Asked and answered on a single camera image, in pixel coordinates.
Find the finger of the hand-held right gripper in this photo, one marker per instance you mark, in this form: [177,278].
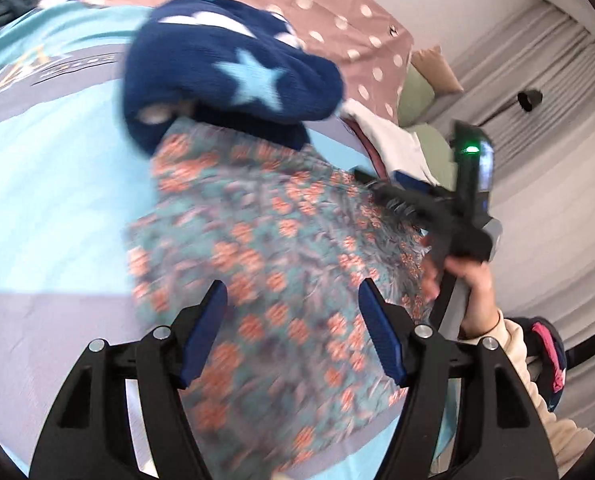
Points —
[397,197]
[410,181]

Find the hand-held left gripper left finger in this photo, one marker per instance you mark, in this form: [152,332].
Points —
[202,335]

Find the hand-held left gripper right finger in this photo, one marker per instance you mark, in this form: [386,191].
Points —
[382,335]

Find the floral long-sleeve shirt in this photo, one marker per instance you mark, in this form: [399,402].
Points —
[277,270]

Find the person's right forearm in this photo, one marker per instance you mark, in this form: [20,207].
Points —
[527,390]

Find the person's right hand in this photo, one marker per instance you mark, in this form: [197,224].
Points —
[477,295]

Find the green pillow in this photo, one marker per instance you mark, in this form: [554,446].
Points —
[437,152]
[416,97]

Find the beige folded cloth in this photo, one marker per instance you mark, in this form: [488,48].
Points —
[392,140]

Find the grey curtain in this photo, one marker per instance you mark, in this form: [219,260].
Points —
[542,210]

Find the black floor lamp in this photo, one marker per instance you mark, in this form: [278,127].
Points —
[530,100]

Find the person's dark printed top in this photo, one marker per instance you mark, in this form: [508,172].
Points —
[550,355]

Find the navy star-print blanket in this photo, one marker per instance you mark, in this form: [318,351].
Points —
[227,70]

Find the blue patterned bedsheet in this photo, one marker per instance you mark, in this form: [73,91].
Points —
[52,160]

